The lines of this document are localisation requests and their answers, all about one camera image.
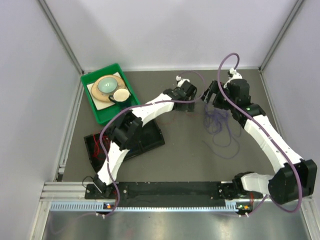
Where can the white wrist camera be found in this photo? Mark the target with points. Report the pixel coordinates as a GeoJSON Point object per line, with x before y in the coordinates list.
{"type": "Point", "coordinates": [180, 81]}
{"type": "Point", "coordinates": [232, 75]}

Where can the green plastic bin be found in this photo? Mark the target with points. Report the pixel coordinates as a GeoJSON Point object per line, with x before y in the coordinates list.
{"type": "Point", "coordinates": [103, 116]}

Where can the right aluminium corner post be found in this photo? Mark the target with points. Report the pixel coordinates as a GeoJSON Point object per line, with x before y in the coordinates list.
{"type": "Point", "coordinates": [298, 4]}

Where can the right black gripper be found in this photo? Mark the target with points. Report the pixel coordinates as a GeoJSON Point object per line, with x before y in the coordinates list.
{"type": "Point", "coordinates": [212, 89]}

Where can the black mug with beige inside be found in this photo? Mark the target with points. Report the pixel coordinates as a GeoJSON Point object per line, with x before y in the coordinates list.
{"type": "Point", "coordinates": [121, 98]}

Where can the left aluminium corner post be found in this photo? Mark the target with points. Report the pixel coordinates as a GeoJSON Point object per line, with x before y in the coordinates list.
{"type": "Point", "coordinates": [60, 35]}

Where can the black two-compartment tray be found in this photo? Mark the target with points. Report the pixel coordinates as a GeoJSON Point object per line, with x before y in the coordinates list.
{"type": "Point", "coordinates": [151, 138]}

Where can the aluminium frame rail front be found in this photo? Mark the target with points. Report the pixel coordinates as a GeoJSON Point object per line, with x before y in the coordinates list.
{"type": "Point", "coordinates": [76, 191]}

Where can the white square board in bin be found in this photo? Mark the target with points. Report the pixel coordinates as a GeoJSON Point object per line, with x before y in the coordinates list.
{"type": "Point", "coordinates": [100, 105]}

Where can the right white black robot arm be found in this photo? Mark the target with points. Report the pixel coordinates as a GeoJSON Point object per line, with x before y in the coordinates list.
{"type": "Point", "coordinates": [294, 176]}

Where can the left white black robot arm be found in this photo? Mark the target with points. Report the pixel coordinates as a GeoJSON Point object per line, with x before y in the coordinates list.
{"type": "Point", "coordinates": [125, 129]}

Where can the teal glass bowl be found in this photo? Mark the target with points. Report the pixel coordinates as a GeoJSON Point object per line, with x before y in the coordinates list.
{"type": "Point", "coordinates": [107, 85]}

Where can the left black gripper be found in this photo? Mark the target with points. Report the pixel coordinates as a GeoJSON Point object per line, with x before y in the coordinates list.
{"type": "Point", "coordinates": [186, 107]}

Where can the white slotted cable duct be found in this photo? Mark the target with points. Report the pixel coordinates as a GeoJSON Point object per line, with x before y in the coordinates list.
{"type": "Point", "coordinates": [100, 206]}

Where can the aluminium corner post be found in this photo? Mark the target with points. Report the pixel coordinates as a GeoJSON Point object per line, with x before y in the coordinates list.
{"type": "Point", "coordinates": [60, 35]}
{"type": "Point", "coordinates": [298, 4]}

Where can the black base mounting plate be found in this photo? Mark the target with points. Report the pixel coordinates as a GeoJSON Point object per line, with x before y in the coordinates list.
{"type": "Point", "coordinates": [179, 194]}

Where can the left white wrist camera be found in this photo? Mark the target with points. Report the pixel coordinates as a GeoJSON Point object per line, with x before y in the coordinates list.
{"type": "Point", "coordinates": [180, 81]}

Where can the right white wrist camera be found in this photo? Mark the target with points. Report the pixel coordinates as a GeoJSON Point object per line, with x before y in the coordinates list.
{"type": "Point", "coordinates": [232, 75]}

